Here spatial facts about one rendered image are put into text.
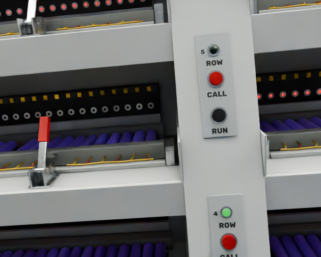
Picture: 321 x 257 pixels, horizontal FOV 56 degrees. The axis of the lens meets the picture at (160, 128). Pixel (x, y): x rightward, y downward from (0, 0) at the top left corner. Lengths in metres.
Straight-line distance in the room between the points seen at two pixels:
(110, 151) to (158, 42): 0.17
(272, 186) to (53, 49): 0.31
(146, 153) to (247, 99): 0.16
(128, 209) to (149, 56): 0.19
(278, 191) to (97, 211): 0.22
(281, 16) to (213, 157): 0.18
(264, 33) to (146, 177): 0.22
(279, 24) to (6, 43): 0.33
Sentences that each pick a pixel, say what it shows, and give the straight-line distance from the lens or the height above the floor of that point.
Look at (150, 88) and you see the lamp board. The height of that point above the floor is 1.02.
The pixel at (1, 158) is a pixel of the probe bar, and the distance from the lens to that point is 0.50.
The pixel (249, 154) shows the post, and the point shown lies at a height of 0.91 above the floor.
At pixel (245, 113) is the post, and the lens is 0.37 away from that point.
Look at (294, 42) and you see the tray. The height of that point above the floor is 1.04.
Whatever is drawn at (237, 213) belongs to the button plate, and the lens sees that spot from 0.38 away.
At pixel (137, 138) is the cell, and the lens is 0.47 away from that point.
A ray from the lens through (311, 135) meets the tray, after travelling 0.46.
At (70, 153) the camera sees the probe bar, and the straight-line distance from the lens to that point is 0.46.
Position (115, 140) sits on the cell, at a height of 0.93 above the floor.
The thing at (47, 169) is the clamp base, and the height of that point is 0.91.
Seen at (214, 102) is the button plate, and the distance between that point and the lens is 0.36.
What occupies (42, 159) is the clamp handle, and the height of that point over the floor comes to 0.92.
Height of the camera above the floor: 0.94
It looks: 1 degrees up
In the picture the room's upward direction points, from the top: 4 degrees counter-clockwise
